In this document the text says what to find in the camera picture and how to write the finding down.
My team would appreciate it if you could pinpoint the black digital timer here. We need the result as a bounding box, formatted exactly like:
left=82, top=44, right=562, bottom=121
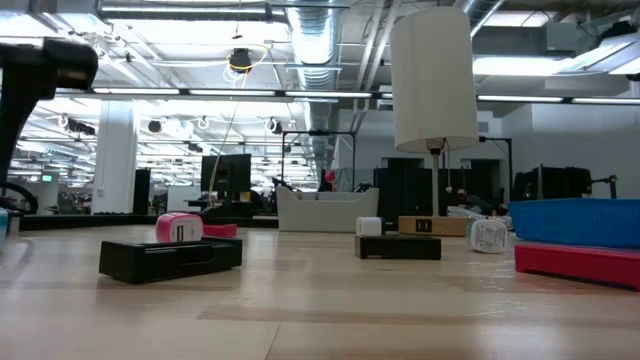
left=354, top=234, right=443, bottom=261

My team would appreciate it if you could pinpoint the red digital timer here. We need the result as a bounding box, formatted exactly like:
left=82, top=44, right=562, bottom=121
left=202, top=223, right=238, bottom=239
left=514, top=241, right=640, bottom=292

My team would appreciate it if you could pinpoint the pink white cube charger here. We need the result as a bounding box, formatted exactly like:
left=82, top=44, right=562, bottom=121
left=155, top=211, right=205, bottom=244

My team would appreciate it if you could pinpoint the large black tray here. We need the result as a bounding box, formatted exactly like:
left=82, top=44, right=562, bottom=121
left=98, top=235, right=244, bottom=285

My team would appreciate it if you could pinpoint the white plastic bin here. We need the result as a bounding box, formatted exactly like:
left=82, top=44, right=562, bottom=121
left=276, top=185, right=380, bottom=234

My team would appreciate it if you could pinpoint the black monitor on stand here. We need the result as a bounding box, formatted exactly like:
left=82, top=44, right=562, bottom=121
left=200, top=153, right=253, bottom=201

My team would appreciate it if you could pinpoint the white shade table lamp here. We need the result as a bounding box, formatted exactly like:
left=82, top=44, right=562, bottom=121
left=389, top=5, right=480, bottom=238

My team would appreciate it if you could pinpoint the person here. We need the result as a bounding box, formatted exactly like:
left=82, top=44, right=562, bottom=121
left=453, top=188, right=501, bottom=217

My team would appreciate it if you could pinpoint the tall black cabinet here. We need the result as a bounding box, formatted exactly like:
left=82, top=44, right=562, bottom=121
left=132, top=168, right=152, bottom=215

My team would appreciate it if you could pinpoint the white building column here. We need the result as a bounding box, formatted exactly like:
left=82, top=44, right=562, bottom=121
left=91, top=99, right=139, bottom=215

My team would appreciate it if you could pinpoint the black equipment rack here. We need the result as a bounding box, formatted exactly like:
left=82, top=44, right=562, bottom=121
left=511, top=165, right=619, bottom=203

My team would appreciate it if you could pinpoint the blue plastic basket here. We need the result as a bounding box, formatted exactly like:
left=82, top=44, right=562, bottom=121
left=507, top=197, right=640, bottom=250

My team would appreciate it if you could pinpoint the black partition wall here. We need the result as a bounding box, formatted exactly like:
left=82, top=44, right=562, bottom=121
left=373, top=157, right=504, bottom=221

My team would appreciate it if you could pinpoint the long ceiling light rail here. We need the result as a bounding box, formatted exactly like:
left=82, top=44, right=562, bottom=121
left=54, top=87, right=640, bottom=106

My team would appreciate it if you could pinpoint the silver ventilation duct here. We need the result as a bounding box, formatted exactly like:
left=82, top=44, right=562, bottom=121
left=287, top=0, right=342, bottom=166

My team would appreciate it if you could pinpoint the black ceiling cable reel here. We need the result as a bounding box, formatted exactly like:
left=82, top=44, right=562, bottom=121
left=227, top=45, right=271, bottom=76

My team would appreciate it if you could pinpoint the black aluminium table frame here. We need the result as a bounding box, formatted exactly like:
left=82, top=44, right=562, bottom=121
left=19, top=213, right=279, bottom=232

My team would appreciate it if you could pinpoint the black cable loop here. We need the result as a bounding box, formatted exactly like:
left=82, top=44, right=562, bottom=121
left=0, top=181, right=40, bottom=215

